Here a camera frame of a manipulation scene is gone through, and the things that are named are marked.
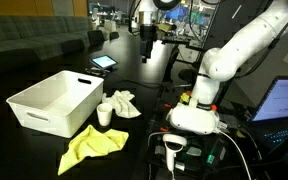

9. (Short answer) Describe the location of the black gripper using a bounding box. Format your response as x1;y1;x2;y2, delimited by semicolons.
139;25;159;64

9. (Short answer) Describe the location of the white towel cloth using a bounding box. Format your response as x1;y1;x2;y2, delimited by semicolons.
101;89;142;119

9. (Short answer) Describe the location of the yellow cloth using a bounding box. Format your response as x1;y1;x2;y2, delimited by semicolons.
57;124;130;177

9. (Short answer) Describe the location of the white plastic storage box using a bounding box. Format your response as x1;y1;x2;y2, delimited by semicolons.
5;69;105;139

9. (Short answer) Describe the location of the black office chair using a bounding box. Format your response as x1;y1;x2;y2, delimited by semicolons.
108;31;120;41
87;29;107;48

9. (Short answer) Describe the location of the tablet with lit screen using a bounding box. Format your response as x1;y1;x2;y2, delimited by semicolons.
89;54;119;71

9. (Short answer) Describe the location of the small light table item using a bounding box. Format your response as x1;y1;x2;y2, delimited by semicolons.
85;67;108;77

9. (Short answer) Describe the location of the yellow green small object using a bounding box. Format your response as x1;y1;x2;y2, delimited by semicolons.
179;92;192;105

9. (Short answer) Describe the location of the white mug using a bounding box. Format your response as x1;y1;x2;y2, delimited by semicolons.
96;102;114;127

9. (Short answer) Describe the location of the white VR controller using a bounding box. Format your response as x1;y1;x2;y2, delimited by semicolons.
162;133;188;173

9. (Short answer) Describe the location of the green plaid sofa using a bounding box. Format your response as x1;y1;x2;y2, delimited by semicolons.
0;15;95;64

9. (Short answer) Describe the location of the open laptop computer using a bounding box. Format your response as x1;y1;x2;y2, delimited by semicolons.
247;75;288;161

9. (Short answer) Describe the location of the wrist mounted camera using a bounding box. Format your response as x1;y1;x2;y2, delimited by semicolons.
157;22;172;33

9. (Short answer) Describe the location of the white cable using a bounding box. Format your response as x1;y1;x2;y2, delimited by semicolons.
217;129;254;180

